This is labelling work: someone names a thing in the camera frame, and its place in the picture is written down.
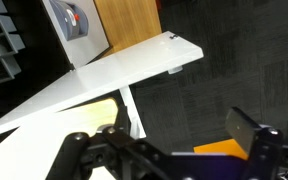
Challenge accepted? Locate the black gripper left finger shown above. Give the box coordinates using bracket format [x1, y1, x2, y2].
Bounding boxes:
[45, 124, 135, 180]

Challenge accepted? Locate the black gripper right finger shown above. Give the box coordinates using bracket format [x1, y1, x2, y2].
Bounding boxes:
[225, 107, 283, 180]

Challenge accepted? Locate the light wooden desk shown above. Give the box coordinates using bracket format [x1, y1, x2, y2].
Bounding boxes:
[0, 0, 163, 180]

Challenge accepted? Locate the white fridge door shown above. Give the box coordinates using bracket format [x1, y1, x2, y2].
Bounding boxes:
[42, 0, 110, 69]
[0, 31, 204, 135]

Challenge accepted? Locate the black toy kitchen unit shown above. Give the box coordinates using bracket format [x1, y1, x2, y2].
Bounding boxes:
[0, 0, 73, 98]

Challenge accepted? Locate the white top fridge door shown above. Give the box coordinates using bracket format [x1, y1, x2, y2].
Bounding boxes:
[0, 31, 204, 135]

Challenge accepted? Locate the open cardboard box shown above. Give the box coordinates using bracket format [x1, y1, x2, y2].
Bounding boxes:
[193, 139, 248, 160]

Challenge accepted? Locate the white bottom fridge door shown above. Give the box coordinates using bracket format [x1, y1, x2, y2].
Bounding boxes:
[42, 0, 110, 69]

